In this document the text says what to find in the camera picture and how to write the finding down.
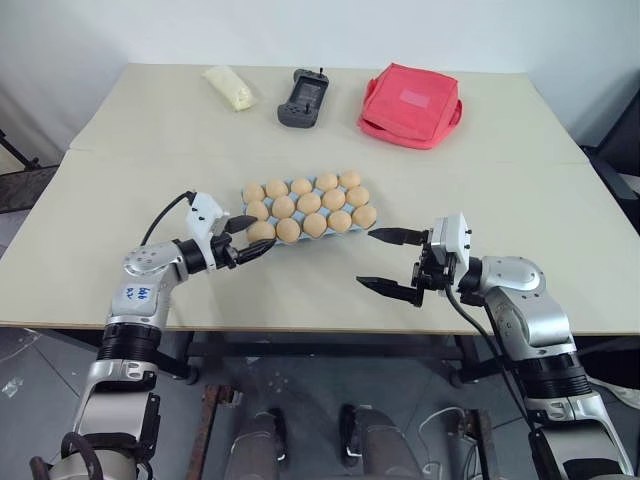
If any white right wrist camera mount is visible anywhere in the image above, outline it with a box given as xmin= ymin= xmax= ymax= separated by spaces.
xmin=428 ymin=211 xmax=474 ymax=272

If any black table frame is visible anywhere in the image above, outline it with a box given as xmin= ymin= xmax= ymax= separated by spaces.
xmin=158 ymin=329 xmax=502 ymax=389

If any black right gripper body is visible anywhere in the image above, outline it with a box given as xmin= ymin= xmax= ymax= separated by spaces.
xmin=409 ymin=228 xmax=459 ymax=307

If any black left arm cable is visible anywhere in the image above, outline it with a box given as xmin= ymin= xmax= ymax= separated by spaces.
xmin=139 ymin=191 xmax=197 ymax=247

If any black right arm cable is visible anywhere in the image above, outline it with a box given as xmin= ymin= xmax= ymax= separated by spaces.
xmin=442 ymin=279 xmax=544 ymax=441

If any black stand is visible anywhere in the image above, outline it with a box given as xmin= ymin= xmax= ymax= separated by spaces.
xmin=0 ymin=127 xmax=42 ymax=174

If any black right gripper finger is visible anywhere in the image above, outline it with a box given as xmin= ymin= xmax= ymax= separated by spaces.
xmin=355 ymin=275 xmax=420 ymax=304
xmin=366 ymin=227 xmax=431 ymax=247

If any white floor cable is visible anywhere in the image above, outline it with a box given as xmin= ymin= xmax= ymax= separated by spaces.
xmin=418 ymin=405 xmax=482 ymax=480

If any light blue egg tray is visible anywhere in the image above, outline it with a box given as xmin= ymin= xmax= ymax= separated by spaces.
xmin=241 ymin=172 xmax=379 ymax=245

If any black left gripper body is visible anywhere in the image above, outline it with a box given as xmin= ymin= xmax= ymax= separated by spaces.
xmin=208 ymin=219 xmax=241 ymax=272

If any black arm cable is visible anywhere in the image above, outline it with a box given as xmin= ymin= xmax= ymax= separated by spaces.
xmin=442 ymin=279 xmax=544 ymax=441
xmin=139 ymin=191 xmax=197 ymax=247

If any cream plastic-wrapped packet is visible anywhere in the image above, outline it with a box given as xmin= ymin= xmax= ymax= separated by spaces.
xmin=201 ymin=66 xmax=260 ymax=114

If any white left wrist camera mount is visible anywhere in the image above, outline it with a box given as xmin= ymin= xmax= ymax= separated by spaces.
xmin=184 ymin=192 xmax=232 ymax=252

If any grey handheld remote controller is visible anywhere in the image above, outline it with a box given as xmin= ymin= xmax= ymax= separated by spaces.
xmin=277 ymin=66 xmax=331 ymax=131

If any dark rounded robot leg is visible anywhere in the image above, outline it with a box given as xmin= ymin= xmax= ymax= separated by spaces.
xmin=231 ymin=408 xmax=290 ymax=480
xmin=339 ymin=403 xmax=422 ymax=480

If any rusty metal bar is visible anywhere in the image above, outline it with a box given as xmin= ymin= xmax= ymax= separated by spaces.
xmin=185 ymin=382 xmax=243 ymax=480
xmin=463 ymin=408 xmax=502 ymax=480

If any red fabric bag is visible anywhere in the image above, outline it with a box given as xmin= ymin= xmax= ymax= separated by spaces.
xmin=355 ymin=62 xmax=464 ymax=151

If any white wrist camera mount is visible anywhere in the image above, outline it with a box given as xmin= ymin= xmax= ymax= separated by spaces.
xmin=428 ymin=211 xmax=474 ymax=272
xmin=184 ymin=192 xmax=232 ymax=252

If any dark floor mat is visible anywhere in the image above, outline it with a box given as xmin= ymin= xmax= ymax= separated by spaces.
xmin=0 ymin=167 xmax=59 ymax=217

